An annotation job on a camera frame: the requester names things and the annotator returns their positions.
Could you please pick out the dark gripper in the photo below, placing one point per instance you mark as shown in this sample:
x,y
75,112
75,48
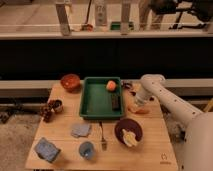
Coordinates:
x,y
129,86

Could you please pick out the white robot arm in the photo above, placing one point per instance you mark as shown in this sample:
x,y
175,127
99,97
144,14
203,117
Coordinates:
x,y
198,140

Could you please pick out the orange peach fruit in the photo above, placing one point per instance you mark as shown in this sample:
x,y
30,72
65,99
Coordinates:
x,y
111,86

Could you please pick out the dark rectangular block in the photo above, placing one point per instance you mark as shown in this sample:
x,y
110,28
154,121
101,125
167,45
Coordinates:
x,y
115,100

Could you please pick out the green plastic tray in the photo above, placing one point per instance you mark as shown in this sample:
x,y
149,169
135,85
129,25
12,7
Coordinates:
x,y
96,99

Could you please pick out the dark maroon plate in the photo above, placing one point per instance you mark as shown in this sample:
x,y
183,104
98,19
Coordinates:
x,y
129,125

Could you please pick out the yellow banana toy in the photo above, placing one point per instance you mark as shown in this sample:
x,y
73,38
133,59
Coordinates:
x,y
129,138

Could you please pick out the orange red bowl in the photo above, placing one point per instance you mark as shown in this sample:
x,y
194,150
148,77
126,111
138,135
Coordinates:
x,y
70,82

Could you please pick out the metal fork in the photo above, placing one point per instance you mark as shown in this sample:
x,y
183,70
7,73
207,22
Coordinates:
x,y
103,141

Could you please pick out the grey blue cloth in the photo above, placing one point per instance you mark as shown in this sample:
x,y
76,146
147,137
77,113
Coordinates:
x,y
80,130

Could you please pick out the small metal cup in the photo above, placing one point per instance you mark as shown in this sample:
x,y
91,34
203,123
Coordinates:
x,y
57,106

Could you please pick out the small blue cup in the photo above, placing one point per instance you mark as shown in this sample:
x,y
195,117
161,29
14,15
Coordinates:
x,y
86,150

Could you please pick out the brown grape cluster toy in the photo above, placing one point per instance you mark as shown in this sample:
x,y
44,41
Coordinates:
x,y
46,111

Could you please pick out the blue sponge block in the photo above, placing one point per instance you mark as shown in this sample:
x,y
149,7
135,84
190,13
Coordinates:
x,y
46,150

